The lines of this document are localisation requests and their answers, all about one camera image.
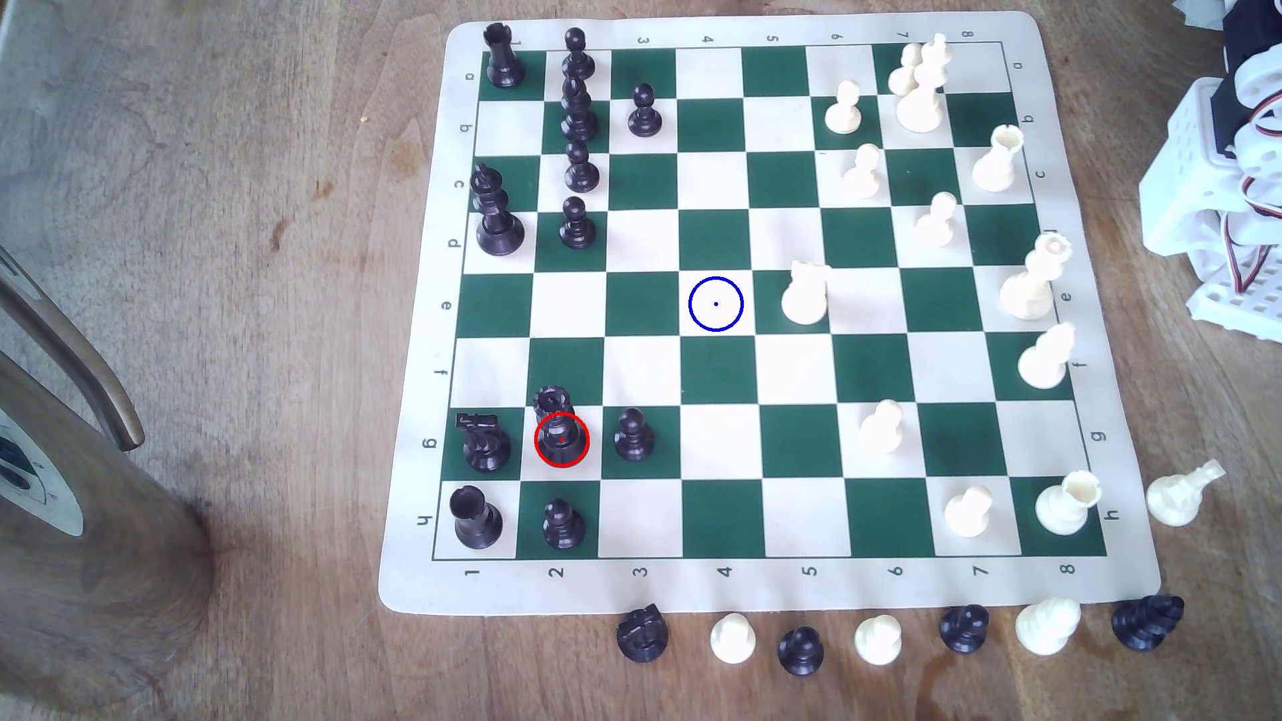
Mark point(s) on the black chess queen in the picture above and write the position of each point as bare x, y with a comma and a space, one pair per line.
559, 433

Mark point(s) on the white printed robot arm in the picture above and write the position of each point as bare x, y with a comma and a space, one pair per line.
1187, 190

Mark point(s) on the green and white chess mat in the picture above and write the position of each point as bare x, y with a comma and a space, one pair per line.
641, 370

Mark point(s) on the black chess pawn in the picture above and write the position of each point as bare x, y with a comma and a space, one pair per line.
644, 115
563, 528
633, 439
800, 651
577, 58
577, 228
581, 172

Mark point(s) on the white chess knight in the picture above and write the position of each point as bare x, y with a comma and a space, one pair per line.
1047, 627
805, 295

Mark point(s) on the black chess knight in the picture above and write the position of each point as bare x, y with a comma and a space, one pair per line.
642, 635
486, 449

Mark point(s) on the black chess king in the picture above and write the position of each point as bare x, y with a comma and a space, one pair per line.
497, 225

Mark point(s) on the black chess rook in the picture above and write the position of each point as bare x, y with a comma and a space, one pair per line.
475, 521
503, 60

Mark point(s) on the white chess pawn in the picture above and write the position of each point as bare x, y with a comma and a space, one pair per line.
861, 176
881, 429
877, 641
967, 513
935, 224
732, 641
843, 110

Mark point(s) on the white chess king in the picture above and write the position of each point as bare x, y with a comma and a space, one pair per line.
921, 105

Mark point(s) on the white chess queen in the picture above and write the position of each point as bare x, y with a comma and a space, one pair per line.
1030, 288

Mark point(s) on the white chess rook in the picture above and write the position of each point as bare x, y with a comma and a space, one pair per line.
998, 162
1065, 506

